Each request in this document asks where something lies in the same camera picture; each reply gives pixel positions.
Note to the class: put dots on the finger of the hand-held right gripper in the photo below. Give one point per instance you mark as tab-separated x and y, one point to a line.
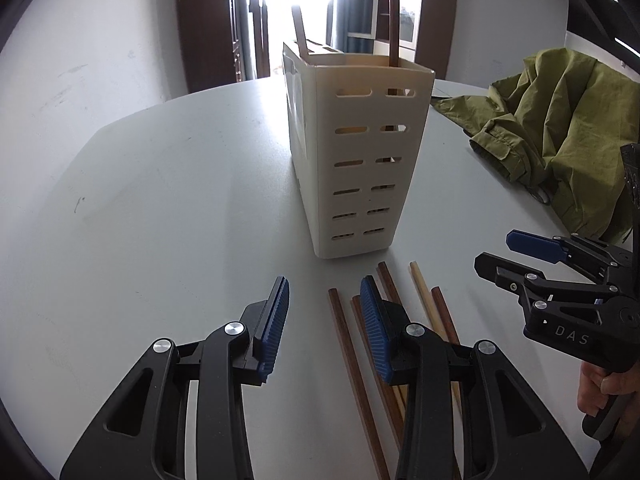
535	245
505	272

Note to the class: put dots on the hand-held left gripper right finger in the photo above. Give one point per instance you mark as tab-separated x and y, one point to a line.
372	330

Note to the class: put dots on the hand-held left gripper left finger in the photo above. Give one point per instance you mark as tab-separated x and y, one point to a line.
274	330

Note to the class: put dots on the light wooden chopstick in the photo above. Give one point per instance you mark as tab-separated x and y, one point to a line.
425	300

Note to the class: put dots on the cream plastic utensil holder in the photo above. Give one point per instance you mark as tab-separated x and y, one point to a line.
350	160

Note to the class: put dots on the person's right hand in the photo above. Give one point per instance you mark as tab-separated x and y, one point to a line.
597	390

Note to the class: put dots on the olive green jacket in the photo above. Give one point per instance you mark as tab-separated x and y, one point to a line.
560	125

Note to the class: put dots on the dark wooden cabinet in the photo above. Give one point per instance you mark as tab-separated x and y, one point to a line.
425	15

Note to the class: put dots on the dark wooden door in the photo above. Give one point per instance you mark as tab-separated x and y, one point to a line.
215	25

